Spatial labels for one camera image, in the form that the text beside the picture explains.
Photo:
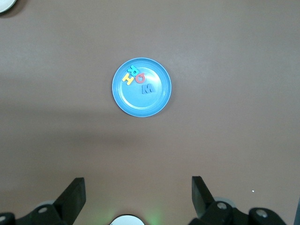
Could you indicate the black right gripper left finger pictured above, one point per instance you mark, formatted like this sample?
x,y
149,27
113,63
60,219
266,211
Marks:
x,y
68,204

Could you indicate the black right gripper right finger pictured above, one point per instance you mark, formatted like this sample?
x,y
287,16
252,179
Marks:
x,y
206,204

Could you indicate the blue foam uppercase W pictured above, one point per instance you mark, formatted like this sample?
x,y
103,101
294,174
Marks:
x,y
147,89

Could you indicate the yellow foam letter H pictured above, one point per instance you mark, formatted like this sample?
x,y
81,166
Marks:
x,y
127,79

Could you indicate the red foam letter Q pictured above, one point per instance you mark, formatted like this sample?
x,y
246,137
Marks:
x,y
136,79

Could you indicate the teal foam letter R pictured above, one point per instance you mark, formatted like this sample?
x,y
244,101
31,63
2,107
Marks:
x,y
132,70

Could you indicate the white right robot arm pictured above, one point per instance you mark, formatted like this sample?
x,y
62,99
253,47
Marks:
x,y
126,220

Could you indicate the blue plate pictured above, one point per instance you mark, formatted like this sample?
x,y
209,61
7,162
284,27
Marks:
x,y
140,105

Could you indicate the beige plate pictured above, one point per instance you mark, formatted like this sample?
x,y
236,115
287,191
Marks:
x,y
5,4

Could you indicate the brown table cover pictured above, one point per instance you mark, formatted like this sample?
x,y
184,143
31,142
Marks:
x,y
211,129

